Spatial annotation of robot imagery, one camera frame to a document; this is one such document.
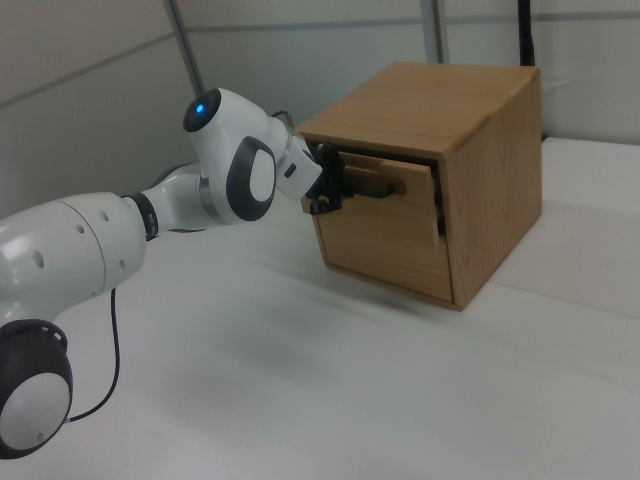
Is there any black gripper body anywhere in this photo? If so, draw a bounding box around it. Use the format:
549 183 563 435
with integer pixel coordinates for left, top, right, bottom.
305 149 337 201

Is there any black metal drawer handle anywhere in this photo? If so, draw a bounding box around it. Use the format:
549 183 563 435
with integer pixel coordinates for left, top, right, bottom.
342 178 408 200

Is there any wooden drawer with handle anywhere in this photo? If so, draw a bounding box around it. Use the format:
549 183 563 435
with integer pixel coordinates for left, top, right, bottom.
299 148 447 250

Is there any wooden drawer with finger notch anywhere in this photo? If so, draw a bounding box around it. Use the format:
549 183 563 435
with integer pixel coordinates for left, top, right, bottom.
314 217 456 304

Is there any wooden drawer cabinet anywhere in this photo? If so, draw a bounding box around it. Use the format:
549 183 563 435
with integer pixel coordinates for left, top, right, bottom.
297 61 544 314

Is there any black vertical pole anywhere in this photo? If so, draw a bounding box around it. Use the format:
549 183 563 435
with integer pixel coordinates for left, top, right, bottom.
516 0 540 69

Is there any grey partition post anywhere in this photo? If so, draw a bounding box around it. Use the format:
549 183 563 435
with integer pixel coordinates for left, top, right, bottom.
428 0 450 65
167 0 209 99

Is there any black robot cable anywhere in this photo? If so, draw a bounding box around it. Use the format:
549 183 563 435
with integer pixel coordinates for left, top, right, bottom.
67 285 123 424

